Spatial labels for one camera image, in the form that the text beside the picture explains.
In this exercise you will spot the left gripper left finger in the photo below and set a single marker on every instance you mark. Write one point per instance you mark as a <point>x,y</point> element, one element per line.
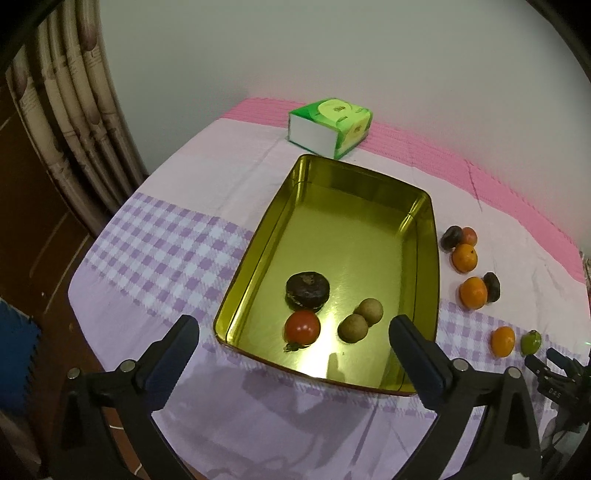
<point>86,448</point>

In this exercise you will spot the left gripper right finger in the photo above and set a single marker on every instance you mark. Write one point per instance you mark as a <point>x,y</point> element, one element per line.
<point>506,444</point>

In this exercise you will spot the green tomato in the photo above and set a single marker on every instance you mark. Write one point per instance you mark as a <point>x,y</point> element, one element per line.
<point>531,343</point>

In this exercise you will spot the orange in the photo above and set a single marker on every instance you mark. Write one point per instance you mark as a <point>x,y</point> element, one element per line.
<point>464,258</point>
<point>502,341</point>
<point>473,293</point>

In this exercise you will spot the dark mangosteen front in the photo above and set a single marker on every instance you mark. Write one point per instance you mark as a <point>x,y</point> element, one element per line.
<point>493,286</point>

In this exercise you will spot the dark mangosteen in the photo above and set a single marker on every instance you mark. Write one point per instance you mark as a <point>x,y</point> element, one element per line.
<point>307,290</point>
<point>452,237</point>
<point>493,286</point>

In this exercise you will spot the orange-red persimmon tomato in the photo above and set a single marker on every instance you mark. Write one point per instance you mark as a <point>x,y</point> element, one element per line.
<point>469,236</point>

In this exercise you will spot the dark mangosteen back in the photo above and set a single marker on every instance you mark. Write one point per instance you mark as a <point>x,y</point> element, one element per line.
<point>452,237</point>

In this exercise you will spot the blue foam floor mat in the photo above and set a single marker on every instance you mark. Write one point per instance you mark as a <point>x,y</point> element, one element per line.
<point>19,338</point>

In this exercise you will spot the red tomato in tin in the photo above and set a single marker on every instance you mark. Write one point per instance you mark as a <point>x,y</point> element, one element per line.
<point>301,330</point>

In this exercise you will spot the brown longan back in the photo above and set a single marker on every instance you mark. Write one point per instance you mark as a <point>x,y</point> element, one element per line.
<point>371,310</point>

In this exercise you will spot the brown longan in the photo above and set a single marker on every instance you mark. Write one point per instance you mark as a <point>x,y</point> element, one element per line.
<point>353,329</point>
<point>371,310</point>

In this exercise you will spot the brown longan front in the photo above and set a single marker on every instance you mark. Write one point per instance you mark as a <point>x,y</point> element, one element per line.
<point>353,329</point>

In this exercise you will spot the dark mangosteen in tin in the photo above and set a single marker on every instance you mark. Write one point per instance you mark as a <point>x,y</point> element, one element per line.
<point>307,290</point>

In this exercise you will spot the gold toffee tin box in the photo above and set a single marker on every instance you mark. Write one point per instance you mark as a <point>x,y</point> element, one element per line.
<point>371,236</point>

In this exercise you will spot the beige patterned curtain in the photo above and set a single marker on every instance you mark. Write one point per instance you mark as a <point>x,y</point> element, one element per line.
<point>64,95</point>

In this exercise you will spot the green tissue pack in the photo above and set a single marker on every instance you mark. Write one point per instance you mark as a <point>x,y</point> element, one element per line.
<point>329,128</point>

